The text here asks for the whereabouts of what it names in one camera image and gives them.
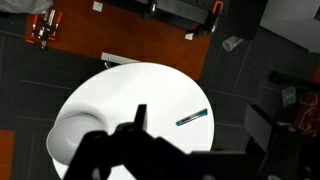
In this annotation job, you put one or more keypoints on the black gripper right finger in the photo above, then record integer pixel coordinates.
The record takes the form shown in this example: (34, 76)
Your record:
(140, 116)

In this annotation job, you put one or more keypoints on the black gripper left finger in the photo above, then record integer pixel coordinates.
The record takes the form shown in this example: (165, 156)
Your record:
(90, 150)

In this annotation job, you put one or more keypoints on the teal marker pen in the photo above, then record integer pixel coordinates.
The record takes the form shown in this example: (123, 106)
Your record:
(191, 117)

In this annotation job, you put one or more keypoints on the white bowl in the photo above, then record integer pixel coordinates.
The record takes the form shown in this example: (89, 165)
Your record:
(66, 140)

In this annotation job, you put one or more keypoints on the small white paper tag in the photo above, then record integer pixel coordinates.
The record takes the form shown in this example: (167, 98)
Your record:
(97, 6)
(189, 35)

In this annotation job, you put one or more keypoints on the clear plastic cup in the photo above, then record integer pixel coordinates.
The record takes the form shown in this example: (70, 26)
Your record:
(232, 43)

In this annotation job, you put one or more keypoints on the black chair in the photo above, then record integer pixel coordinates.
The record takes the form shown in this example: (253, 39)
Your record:
(258, 125)

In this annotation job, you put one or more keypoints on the grey floor plate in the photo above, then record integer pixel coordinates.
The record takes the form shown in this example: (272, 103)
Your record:
(289, 96)

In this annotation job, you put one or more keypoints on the white plastic sheet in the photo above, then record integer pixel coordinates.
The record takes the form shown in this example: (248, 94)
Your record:
(23, 5)

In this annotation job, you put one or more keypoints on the grey cabinet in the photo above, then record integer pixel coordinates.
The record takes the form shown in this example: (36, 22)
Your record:
(293, 20)

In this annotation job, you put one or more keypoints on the white table base frame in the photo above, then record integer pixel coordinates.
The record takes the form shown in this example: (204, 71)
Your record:
(116, 58)

